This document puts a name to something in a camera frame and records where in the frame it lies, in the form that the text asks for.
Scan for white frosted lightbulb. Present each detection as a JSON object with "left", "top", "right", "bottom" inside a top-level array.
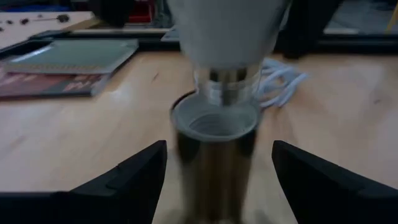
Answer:
[{"left": 167, "top": 0, "right": 292, "bottom": 107}]

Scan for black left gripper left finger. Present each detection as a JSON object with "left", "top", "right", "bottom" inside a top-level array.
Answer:
[{"left": 0, "top": 139, "right": 169, "bottom": 224}]

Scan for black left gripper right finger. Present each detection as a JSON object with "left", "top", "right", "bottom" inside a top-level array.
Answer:
[{"left": 272, "top": 139, "right": 398, "bottom": 224}]

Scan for brass lamp socket base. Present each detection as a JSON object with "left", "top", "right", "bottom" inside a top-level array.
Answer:
[{"left": 169, "top": 90, "right": 262, "bottom": 224}]

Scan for black allen key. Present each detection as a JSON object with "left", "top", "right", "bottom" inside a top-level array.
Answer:
[{"left": 29, "top": 17, "right": 60, "bottom": 23}]

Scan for black aluminium table frame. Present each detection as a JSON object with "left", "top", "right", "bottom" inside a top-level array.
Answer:
[{"left": 0, "top": 29, "right": 398, "bottom": 60}]

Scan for green spiral notebook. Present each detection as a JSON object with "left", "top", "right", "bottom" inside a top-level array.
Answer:
[{"left": 4, "top": 39, "right": 140, "bottom": 76}]

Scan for red storage box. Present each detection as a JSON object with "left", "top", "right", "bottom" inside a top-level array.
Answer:
[{"left": 128, "top": 0, "right": 156, "bottom": 24}]

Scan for white lamp power cable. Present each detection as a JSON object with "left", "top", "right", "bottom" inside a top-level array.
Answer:
[{"left": 253, "top": 57, "right": 309, "bottom": 109}]

